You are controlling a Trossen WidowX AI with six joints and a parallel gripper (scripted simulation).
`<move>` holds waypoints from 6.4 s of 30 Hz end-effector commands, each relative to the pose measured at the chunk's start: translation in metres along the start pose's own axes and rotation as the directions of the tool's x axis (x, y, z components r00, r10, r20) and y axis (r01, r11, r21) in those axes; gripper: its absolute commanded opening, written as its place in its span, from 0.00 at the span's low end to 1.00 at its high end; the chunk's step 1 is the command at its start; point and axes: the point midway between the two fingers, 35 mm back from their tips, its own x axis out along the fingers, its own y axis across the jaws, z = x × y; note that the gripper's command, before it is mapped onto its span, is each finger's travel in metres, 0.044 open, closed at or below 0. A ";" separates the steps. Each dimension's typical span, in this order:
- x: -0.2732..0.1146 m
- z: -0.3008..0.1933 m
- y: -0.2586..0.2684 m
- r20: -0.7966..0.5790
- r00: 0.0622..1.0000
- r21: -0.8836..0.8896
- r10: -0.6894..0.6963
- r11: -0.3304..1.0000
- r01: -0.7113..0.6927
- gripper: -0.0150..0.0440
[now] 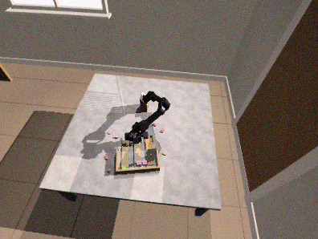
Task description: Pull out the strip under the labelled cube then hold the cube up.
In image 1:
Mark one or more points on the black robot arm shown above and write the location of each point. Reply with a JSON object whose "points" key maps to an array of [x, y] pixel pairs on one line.
{"points": [[144, 124]]}

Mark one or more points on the orange polka-dotted flat strip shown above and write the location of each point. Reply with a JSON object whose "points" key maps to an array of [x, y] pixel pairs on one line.
{"points": [[148, 141]]}

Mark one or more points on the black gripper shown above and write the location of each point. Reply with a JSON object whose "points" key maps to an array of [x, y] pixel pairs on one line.
{"points": [[145, 135]]}

